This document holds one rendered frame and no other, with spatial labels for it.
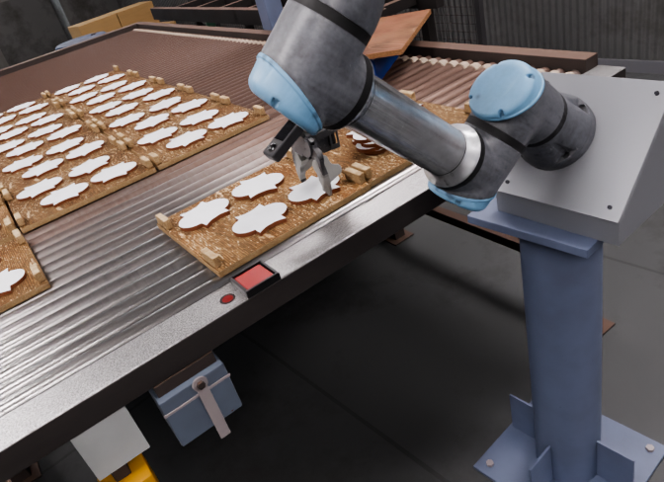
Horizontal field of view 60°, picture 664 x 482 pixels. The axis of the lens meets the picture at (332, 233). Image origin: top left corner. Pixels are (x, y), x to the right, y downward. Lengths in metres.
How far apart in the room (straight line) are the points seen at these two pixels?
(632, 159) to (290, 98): 0.65
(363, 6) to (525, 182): 0.60
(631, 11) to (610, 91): 3.19
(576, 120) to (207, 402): 0.86
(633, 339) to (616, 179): 1.16
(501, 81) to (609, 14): 3.43
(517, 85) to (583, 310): 0.57
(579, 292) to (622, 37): 3.27
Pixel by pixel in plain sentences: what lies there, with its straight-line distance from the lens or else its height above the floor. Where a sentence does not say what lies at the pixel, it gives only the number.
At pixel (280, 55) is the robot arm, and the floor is 1.37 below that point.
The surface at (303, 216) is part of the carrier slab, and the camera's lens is 1.26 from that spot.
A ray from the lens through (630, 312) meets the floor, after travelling 2.33.
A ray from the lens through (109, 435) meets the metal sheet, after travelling 1.14.
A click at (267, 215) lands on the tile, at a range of 1.29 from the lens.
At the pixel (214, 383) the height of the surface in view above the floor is 0.80.
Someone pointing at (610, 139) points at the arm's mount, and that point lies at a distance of 1.17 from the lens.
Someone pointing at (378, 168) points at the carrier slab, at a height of 0.94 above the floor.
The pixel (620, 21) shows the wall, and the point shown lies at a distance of 4.43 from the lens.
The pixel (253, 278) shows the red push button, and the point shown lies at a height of 0.93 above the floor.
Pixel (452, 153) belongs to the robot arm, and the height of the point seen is 1.12.
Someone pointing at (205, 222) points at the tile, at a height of 0.95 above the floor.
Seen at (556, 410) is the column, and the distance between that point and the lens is 1.60.
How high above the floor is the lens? 1.53
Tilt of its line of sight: 31 degrees down
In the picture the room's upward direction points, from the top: 16 degrees counter-clockwise
